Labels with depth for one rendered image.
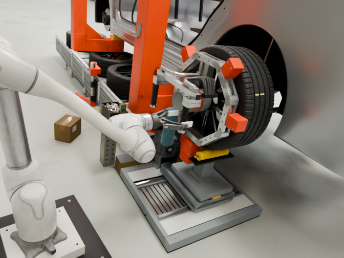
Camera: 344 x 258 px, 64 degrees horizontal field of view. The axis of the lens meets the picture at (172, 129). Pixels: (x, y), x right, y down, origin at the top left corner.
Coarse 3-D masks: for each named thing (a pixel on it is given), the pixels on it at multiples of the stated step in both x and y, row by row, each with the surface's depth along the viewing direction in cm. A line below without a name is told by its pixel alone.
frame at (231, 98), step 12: (192, 60) 168; (204, 60) 159; (216, 60) 150; (228, 84) 147; (228, 96) 145; (228, 108) 146; (192, 132) 185; (216, 132) 157; (228, 132) 156; (204, 144) 170
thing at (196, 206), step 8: (168, 168) 221; (168, 176) 214; (176, 176) 214; (176, 184) 206; (184, 184) 206; (184, 192) 197; (232, 192) 204; (184, 200) 198; (192, 200) 189; (208, 200) 192; (216, 200) 196; (224, 200) 202; (192, 208) 190; (200, 208) 191
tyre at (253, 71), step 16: (208, 48) 167; (224, 48) 157; (240, 48) 165; (256, 64) 156; (240, 80) 148; (256, 80) 151; (240, 96) 149; (256, 96) 149; (272, 96) 156; (240, 112) 151; (256, 112) 151; (272, 112) 159; (256, 128) 159; (208, 144) 177; (224, 144) 165; (240, 144) 168
